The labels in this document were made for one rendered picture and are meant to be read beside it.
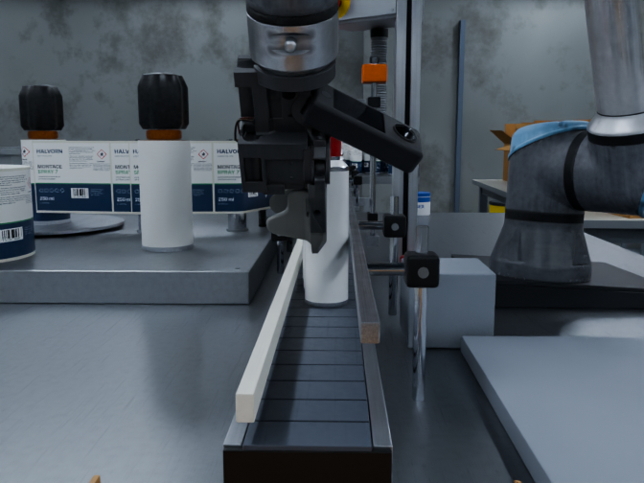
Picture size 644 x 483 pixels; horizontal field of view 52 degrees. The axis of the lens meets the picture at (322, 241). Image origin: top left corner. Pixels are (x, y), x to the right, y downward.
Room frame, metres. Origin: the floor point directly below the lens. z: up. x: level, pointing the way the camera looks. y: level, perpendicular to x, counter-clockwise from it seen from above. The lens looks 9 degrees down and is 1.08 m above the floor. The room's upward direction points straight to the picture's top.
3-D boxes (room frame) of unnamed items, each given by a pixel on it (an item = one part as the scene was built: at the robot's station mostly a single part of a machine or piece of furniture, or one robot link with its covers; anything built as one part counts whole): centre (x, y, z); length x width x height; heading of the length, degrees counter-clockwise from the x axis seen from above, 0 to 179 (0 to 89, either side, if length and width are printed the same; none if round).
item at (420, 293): (0.59, -0.07, 0.91); 0.07 x 0.03 x 0.17; 89
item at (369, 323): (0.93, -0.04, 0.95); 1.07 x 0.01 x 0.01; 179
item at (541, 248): (1.01, -0.34, 0.91); 0.15 x 0.15 x 0.10
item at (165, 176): (1.15, 0.27, 1.03); 0.09 x 0.09 x 0.30
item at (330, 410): (1.22, -0.01, 0.86); 1.65 x 0.08 x 0.04; 179
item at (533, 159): (1.01, -0.35, 1.03); 0.13 x 0.12 x 0.14; 40
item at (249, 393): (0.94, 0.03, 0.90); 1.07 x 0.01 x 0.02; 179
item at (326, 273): (0.77, -0.01, 0.98); 0.05 x 0.05 x 0.20
